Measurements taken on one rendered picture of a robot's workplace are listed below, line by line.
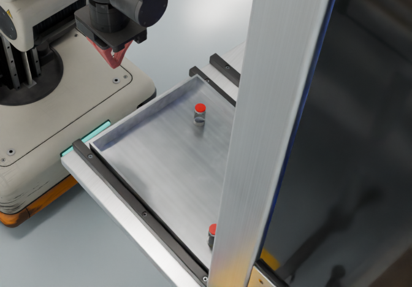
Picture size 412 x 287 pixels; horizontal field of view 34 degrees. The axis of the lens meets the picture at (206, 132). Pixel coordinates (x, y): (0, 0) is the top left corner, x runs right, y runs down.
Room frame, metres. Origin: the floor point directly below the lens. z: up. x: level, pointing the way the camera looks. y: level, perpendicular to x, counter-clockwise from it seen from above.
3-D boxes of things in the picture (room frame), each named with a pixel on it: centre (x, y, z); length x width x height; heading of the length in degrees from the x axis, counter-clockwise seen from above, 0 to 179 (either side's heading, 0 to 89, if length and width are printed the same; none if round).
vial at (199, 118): (0.78, 0.02, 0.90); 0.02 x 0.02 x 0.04
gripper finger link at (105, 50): (0.73, 0.17, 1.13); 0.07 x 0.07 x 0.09; 48
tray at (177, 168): (0.66, -0.01, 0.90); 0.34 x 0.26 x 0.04; 47
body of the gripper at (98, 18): (0.73, 0.16, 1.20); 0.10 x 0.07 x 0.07; 48
